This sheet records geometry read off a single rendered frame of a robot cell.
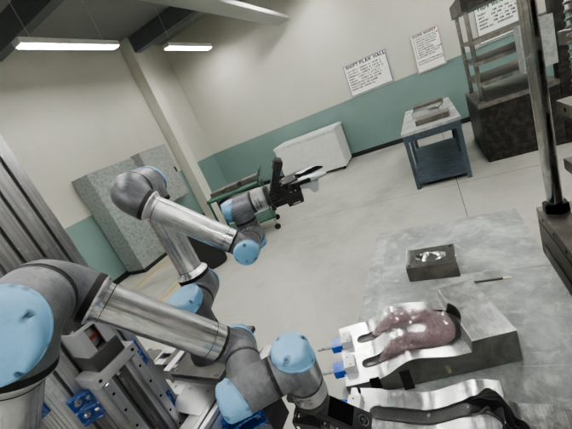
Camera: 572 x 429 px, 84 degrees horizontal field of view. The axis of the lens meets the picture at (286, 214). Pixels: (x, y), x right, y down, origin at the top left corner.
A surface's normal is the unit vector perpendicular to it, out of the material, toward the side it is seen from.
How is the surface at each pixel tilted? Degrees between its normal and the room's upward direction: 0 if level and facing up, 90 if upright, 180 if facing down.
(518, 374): 0
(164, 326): 78
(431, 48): 90
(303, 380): 101
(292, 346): 11
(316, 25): 90
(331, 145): 90
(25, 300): 63
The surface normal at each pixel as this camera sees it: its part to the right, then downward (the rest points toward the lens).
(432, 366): -0.07, 0.34
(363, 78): -0.35, 0.43
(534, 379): -0.38, -0.88
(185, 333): 0.43, -0.11
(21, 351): 0.30, 0.07
